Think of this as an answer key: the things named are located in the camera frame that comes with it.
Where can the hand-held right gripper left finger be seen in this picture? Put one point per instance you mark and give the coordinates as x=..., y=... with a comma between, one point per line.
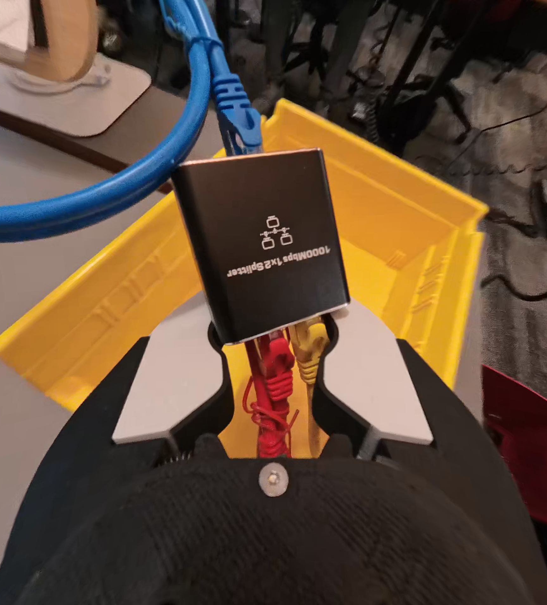
x=165, y=388

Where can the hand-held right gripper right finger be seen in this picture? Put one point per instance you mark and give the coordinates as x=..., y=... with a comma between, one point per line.
x=377, y=388

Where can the yellow plastic bin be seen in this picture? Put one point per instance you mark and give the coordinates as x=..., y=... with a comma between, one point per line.
x=387, y=217

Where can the black ethernet splitter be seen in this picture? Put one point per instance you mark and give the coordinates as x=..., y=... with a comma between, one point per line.
x=264, y=236

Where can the dark red chair seat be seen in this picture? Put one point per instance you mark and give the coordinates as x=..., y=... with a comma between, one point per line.
x=538, y=444

